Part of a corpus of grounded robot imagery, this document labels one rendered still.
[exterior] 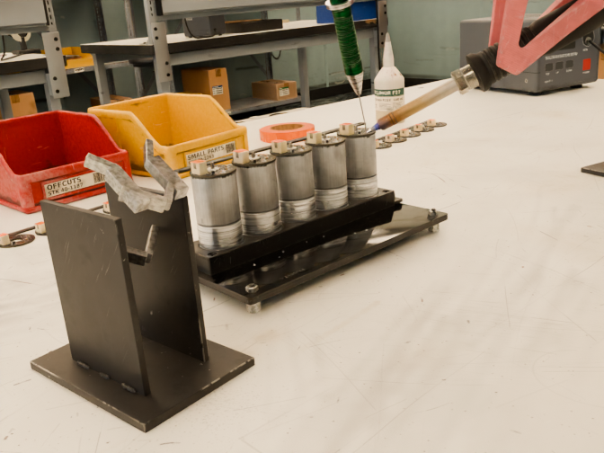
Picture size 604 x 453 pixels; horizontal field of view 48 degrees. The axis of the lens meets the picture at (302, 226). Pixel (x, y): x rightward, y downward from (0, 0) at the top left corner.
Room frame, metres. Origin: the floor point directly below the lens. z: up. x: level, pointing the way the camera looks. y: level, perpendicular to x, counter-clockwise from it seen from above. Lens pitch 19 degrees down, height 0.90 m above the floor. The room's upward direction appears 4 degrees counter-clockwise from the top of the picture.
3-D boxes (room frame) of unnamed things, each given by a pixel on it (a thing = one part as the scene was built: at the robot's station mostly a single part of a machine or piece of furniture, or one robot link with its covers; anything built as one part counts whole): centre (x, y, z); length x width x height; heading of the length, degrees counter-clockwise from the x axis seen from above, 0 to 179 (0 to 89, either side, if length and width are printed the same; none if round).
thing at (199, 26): (3.19, 0.37, 0.80); 0.15 x 0.12 x 0.10; 58
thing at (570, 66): (0.97, -0.33, 0.80); 0.15 x 0.12 x 0.10; 26
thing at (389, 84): (0.78, -0.11, 0.80); 0.03 x 0.03 x 0.10
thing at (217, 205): (0.36, 0.05, 0.79); 0.02 x 0.02 x 0.05
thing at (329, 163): (0.41, -0.02, 0.79); 0.02 x 0.02 x 0.05
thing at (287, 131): (0.74, 0.01, 0.76); 0.06 x 0.06 x 0.01
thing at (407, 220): (0.38, -0.01, 0.76); 0.16 x 0.07 x 0.01; 131
